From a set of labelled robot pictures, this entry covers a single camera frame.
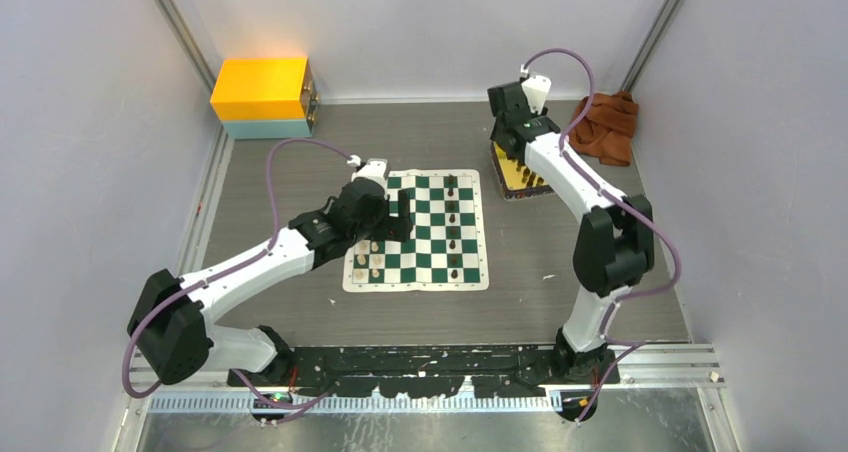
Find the aluminium frame rail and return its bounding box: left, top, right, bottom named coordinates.
left=125, top=342, right=725, bottom=420

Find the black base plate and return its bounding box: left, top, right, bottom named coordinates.
left=227, top=344, right=615, bottom=399

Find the yellow and teal box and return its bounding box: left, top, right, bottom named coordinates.
left=210, top=56, right=320, bottom=140

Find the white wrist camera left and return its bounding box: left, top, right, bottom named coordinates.
left=346, top=154, right=390, bottom=192

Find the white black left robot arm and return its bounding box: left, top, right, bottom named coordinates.
left=127, top=178, right=412, bottom=385

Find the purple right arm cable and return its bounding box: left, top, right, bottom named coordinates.
left=520, top=47, right=684, bottom=424

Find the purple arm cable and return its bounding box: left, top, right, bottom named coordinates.
left=121, top=137, right=362, bottom=425
left=520, top=47, right=684, bottom=424

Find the green white chess mat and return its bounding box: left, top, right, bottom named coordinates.
left=342, top=169, right=490, bottom=293

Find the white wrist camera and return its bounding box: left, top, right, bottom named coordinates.
left=346, top=154, right=390, bottom=192
left=519, top=64, right=552, bottom=116

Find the gold metal tin tray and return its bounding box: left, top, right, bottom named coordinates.
left=490, top=142, right=554, bottom=202

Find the brown crumpled cloth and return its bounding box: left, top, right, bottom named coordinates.
left=569, top=91, right=640, bottom=167

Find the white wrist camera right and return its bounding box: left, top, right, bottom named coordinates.
left=519, top=64, right=552, bottom=116

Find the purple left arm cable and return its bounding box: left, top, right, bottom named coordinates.
left=121, top=137, right=362, bottom=425

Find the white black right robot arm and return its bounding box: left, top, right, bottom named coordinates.
left=487, top=76, right=655, bottom=383

